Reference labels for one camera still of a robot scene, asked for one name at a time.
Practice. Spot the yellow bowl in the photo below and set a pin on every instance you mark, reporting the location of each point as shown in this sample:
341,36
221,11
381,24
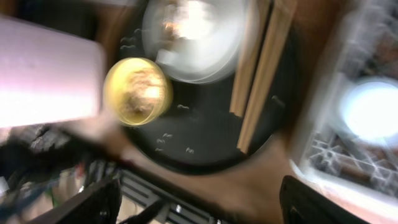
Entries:
116,78

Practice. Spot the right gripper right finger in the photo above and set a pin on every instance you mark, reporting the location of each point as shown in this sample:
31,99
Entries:
300,204

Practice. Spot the food scraps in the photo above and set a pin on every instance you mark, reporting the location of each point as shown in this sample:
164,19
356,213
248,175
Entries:
142,96

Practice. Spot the grey plate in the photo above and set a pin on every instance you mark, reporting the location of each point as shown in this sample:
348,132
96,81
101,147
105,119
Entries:
195,41

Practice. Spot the wooden chopstick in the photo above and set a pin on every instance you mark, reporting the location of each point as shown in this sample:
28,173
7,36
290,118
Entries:
275,35
255,25

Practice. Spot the pink cup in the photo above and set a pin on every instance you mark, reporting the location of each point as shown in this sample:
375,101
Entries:
48,76

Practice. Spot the grey dishwasher rack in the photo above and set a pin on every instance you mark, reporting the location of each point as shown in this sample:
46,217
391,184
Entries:
345,143

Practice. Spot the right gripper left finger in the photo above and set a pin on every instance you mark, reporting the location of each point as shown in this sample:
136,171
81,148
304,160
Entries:
99,203

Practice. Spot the blue cup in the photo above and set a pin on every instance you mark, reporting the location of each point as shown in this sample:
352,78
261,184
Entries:
366,111

